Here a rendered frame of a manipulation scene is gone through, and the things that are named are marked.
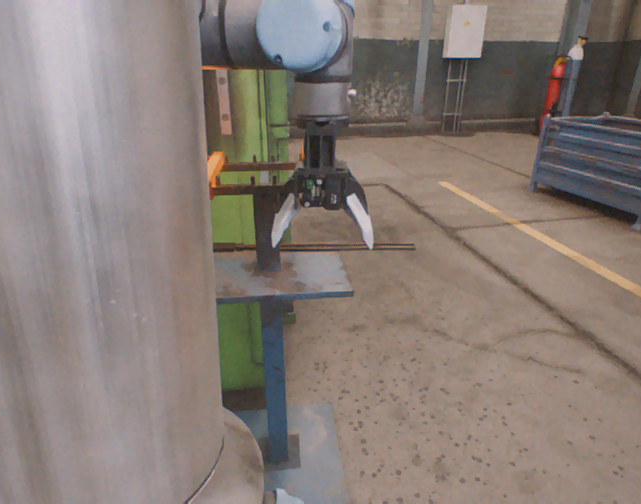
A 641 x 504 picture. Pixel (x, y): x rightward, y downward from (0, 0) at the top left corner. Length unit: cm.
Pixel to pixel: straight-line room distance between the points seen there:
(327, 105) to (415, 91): 733
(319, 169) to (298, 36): 18
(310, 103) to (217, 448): 46
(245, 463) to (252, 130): 123
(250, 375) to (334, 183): 128
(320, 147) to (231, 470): 44
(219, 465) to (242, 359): 153
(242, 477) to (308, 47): 36
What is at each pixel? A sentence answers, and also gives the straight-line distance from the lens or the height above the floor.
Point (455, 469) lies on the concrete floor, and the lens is 161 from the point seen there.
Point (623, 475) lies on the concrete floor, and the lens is 181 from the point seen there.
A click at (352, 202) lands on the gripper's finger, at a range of 63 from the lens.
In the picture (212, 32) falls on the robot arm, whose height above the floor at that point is 123.
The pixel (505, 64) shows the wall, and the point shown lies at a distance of 867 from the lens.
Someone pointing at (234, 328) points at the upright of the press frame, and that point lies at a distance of 162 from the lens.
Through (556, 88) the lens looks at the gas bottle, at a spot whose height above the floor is 76.
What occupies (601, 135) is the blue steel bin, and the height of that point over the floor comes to 63.
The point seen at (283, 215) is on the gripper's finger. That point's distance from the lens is 63.
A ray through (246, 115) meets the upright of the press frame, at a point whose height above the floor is 105.
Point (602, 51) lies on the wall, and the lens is 987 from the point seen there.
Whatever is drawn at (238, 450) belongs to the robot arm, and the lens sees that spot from 19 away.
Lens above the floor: 121
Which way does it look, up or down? 25 degrees down
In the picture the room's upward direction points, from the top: straight up
